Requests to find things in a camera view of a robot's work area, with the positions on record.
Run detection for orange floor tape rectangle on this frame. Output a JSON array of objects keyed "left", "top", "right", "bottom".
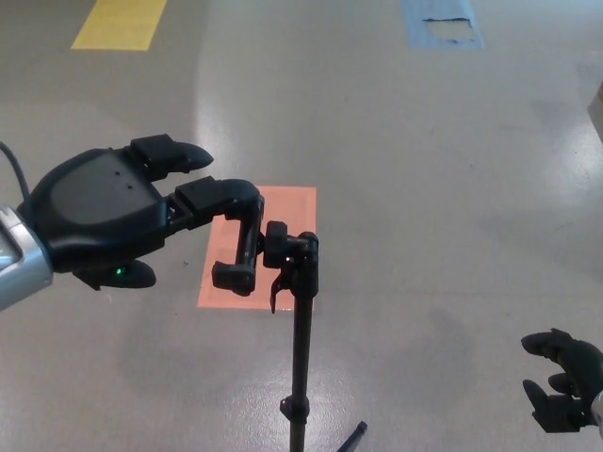
[{"left": 196, "top": 186, "right": 318, "bottom": 311}]

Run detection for torn blue floor tape rectangle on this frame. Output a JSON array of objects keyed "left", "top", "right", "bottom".
[{"left": 399, "top": 0, "right": 486, "bottom": 50}]

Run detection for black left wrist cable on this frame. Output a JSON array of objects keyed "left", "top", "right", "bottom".
[{"left": 0, "top": 140, "right": 32, "bottom": 204}]

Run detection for yellow floor tape rectangle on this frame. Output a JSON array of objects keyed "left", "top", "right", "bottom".
[{"left": 70, "top": 0, "right": 170, "bottom": 51}]

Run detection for black tripod phone stand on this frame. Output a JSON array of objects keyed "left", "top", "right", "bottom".
[{"left": 210, "top": 194, "right": 368, "bottom": 452}]

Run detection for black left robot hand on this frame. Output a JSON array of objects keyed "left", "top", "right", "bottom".
[{"left": 16, "top": 134, "right": 261, "bottom": 291}]

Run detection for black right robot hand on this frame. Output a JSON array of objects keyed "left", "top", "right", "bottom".
[{"left": 520, "top": 328, "right": 603, "bottom": 434}]

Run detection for beige box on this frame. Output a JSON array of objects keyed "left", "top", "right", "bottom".
[{"left": 586, "top": 82, "right": 603, "bottom": 145}]

